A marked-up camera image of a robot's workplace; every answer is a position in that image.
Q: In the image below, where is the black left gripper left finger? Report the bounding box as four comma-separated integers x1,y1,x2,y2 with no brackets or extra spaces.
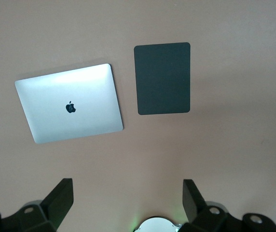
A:
0,178,74,232

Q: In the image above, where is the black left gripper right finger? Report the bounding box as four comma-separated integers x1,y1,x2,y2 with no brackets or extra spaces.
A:
176,179,276,232

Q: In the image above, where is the black rectangular mouse pad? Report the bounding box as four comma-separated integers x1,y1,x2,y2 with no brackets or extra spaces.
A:
133,42,192,116

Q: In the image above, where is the brown table cover mat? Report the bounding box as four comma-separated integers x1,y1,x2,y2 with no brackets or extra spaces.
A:
0,0,276,232

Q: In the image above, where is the silver Apple laptop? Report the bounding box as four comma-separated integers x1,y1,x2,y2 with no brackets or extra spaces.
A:
14,63,124,145

